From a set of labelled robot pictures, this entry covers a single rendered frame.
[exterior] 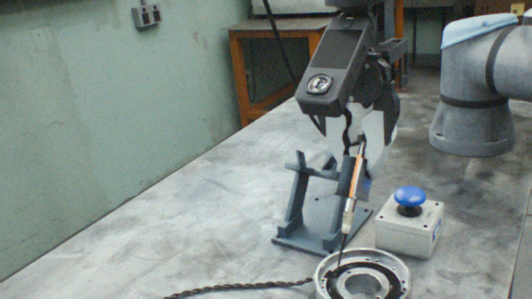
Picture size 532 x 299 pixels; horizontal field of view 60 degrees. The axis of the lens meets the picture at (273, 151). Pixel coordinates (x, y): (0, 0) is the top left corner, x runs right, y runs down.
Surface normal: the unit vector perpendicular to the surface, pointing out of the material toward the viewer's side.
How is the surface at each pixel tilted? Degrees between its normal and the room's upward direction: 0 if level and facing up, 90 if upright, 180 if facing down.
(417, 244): 90
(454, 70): 90
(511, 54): 64
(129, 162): 90
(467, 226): 0
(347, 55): 32
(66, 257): 0
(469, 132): 73
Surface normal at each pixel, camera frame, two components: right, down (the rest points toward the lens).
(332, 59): -0.36, -0.55
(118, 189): 0.85, 0.13
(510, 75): -0.84, 0.36
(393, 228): -0.52, 0.40
